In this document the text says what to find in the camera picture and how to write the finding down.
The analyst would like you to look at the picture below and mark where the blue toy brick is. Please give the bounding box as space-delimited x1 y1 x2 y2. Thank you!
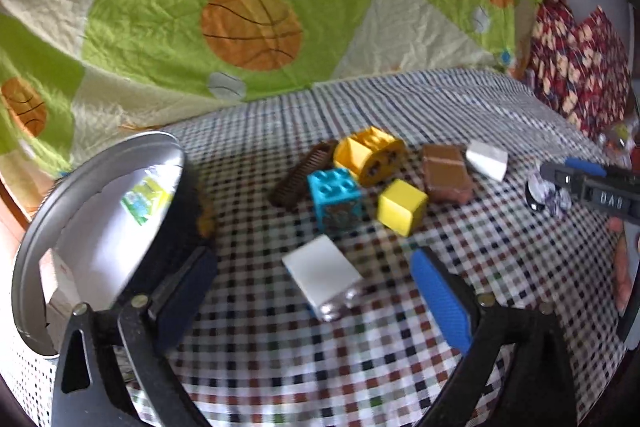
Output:
307 168 363 233

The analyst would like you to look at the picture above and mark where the orange toy wheel block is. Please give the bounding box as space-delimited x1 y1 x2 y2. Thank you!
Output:
333 127 407 186

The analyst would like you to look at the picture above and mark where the checkered bed sheet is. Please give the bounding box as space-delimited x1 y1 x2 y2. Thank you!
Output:
0 67 632 427

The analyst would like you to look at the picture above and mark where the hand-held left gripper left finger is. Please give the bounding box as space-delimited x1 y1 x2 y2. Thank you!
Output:
50 246 219 427

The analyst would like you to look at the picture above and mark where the clear plastic packet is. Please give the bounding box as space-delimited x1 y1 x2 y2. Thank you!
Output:
597 122 640 170

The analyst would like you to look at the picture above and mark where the brown toy block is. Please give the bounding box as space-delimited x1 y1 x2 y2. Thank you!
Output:
421 144 475 204

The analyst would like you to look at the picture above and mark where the person's right hand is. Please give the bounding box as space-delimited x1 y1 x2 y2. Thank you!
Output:
606 216 636 314

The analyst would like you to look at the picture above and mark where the brown ribbed toy piece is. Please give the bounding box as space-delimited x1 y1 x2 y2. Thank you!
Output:
271 141 340 208

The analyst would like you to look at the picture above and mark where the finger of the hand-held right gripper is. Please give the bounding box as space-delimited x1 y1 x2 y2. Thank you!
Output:
564 156 640 184
539 161 640 222

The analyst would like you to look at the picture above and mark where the red patterned cushion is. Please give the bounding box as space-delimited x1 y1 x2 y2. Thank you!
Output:
526 0 635 144

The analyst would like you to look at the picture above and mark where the white wedge toy block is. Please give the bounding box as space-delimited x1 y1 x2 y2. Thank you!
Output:
466 141 509 182

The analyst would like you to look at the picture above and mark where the round black metal tin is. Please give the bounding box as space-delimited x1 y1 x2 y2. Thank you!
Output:
11 131 218 358

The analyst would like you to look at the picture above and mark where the white toy block with wheels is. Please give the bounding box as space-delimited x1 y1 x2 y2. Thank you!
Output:
281 234 364 323

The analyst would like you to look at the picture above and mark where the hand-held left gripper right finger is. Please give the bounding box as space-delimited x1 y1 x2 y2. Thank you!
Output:
409 246 582 427

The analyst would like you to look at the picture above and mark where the clear plastic toy piece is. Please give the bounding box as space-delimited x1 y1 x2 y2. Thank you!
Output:
527 172 572 219

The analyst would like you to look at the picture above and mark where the yellow toy cube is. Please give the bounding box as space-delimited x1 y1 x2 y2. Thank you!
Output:
377 178 429 237

